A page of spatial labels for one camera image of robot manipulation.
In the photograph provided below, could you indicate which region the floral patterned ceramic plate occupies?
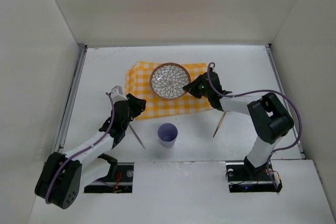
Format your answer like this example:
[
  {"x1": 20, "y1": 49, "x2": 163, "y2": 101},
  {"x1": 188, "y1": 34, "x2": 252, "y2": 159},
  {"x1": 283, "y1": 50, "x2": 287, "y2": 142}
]
[{"x1": 150, "y1": 62, "x2": 191, "y2": 100}]

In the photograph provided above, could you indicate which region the lilac plastic cup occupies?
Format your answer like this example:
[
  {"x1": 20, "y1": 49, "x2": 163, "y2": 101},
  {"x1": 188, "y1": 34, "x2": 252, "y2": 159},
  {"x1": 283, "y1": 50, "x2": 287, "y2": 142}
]
[{"x1": 157, "y1": 123, "x2": 178, "y2": 148}]

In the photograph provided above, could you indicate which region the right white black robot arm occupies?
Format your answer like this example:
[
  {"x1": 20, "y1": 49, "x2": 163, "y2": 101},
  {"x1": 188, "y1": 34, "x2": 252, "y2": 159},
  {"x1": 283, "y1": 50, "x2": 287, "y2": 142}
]
[{"x1": 183, "y1": 70, "x2": 294, "y2": 175}]

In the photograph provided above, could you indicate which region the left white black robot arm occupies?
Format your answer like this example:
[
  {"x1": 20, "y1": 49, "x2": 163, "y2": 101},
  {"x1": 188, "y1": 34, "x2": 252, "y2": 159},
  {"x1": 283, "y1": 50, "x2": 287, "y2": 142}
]
[{"x1": 34, "y1": 91, "x2": 146, "y2": 209}]

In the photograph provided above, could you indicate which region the silver metal fork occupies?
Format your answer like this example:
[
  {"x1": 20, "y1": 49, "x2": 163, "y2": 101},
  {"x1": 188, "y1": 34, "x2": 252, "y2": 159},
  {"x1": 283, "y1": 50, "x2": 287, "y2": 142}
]
[{"x1": 129, "y1": 125, "x2": 146, "y2": 149}]

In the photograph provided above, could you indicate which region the copper coloured spoon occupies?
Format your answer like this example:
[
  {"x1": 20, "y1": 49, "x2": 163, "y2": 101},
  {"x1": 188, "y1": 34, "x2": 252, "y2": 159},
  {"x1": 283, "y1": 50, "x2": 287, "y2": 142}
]
[{"x1": 212, "y1": 112, "x2": 226, "y2": 138}]

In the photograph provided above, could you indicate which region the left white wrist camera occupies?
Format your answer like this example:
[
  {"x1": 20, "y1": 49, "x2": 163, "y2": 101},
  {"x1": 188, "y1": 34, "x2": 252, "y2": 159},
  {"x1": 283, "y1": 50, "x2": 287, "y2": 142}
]
[{"x1": 110, "y1": 86, "x2": 127, "y2": 103}]

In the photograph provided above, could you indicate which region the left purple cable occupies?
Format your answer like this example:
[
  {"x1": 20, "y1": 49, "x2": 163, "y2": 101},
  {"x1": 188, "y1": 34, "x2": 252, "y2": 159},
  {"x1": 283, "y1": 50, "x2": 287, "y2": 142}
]
[{"x1": 45, "y1": 92, "x2": 118, "y2": 204}]

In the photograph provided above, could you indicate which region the purple cable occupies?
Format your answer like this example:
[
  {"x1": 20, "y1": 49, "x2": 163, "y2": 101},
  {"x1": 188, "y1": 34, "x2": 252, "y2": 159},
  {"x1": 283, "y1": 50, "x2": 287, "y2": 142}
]
[
  {"x1": 207, "y1": 62, "x2": 302, "y2": 192},
  {"x1": 45, "y1": 92, "x2": 118, "y2": 204}
]

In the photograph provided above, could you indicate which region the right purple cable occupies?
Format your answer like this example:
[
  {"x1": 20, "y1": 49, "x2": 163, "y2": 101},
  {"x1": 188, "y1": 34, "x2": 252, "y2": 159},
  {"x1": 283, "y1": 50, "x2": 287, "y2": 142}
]
[{"x1": 207, "y1": 62, "x2": 302, "y2": 192}]

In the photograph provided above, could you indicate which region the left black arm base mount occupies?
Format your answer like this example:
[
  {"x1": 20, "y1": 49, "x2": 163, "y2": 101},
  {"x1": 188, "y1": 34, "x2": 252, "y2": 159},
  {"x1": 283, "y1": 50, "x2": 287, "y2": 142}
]
[{"x1": 83, "y1": 154, "x2": 134, "y2": 194}]

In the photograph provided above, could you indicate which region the left aluminium table rail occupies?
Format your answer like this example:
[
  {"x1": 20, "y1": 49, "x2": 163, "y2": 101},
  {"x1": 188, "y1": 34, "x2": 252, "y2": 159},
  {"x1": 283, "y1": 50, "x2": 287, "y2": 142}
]
[{"x1": 52, "y1": 43, "x2": 87, "y2": 152}]

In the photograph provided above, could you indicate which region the aluminium table rail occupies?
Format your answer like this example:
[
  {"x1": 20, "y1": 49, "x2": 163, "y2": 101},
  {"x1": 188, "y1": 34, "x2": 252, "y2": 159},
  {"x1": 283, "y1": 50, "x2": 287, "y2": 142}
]
[
  {"x1": 52, "y1": 43, "x2": 87, "y2": 152},
  {"x1": 265, "y1": 43, "x2": 307, "y2": 159}
]

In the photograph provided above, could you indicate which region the right aluminium table rail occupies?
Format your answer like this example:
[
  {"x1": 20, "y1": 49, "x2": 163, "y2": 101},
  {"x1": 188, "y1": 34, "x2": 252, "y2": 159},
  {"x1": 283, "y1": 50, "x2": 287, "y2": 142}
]
[{"x1": 265, "y1": 43, "x2": 307, "y2": 159}]

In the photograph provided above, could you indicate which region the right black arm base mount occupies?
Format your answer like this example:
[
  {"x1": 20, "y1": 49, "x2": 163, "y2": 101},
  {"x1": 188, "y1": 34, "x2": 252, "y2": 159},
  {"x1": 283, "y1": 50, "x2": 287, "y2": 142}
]
[{"x1": 225, "y1": 162, "x2": 282, "y2": 193}]

